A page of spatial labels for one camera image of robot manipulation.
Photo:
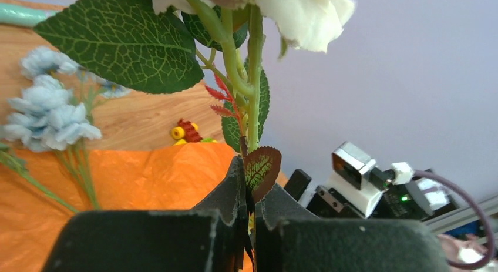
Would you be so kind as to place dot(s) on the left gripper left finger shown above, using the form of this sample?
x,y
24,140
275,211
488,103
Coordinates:
x,y
211,236

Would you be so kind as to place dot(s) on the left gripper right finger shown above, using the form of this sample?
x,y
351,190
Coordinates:
x,y
290,238

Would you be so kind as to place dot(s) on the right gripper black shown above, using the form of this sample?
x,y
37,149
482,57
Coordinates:
x,y
421,199

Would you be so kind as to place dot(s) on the orange yellow wrapping paper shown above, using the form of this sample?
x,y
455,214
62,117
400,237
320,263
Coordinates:
x,y
176,177

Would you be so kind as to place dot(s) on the blue grey flower stem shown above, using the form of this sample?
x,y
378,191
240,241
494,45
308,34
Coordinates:
x,y
55,115

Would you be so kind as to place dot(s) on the white rose stem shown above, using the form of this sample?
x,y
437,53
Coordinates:
x,y
164,47

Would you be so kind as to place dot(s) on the flower bouquet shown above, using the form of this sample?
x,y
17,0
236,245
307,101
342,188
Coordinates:
x,y
18,165

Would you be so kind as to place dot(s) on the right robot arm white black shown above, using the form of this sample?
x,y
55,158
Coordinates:
x,y
406,201

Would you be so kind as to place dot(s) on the pile of coloured toy blocks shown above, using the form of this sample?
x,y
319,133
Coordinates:
x,y
186,131

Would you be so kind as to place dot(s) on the teal handheld tool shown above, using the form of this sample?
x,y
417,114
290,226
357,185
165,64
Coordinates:
x,y
23,16

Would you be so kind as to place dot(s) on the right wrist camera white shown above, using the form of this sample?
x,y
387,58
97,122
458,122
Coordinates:
x,y
357,177

